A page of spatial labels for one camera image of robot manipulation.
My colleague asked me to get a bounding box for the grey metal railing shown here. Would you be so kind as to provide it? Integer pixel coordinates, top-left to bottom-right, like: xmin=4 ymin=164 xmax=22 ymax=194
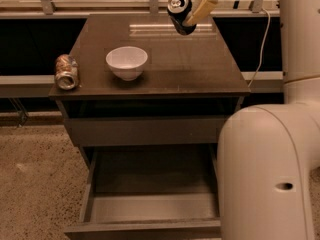
xmin=0 ymin=0 xmax=279 ymax=19

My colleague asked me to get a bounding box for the blue pepsi can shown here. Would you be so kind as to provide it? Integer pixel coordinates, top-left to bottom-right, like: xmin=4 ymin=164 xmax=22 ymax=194
xmin=167 ymin=0 xmax=196 ymax=35

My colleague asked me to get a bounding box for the open grey middle drawer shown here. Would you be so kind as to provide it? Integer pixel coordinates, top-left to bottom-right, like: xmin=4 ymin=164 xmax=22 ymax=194
xmin=65 ymin=144 xmax=221 ymax=240

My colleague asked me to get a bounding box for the closed grey top drawer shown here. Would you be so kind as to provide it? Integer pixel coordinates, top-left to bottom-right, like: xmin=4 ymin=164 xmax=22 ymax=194
xmin=65 ymin=116 xmax=226 ymax=147

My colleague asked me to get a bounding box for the white ceramic bowl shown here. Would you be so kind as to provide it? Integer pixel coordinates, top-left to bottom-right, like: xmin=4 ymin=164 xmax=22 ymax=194
xmin=105 ymin=46 xmax=148 ymax=81

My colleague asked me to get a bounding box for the dark grey drawer cabinet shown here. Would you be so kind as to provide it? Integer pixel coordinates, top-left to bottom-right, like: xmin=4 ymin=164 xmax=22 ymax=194
xmin=48 ymin=12 xmax=252 ymax=240

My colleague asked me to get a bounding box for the brown crushed soda can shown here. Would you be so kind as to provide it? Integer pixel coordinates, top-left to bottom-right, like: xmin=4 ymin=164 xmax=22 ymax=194
xmin=55 ymin=54 xmax=79 ymax=90

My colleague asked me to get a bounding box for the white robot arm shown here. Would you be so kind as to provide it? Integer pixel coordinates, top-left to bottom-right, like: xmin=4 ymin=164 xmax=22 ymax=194
xmin=217 ymin=0 xmax=320 ymax=240

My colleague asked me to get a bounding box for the white power cable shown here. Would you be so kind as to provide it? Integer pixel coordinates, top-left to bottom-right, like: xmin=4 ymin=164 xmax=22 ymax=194
xmin=247 ymin=7 xmax=272 ymax=89

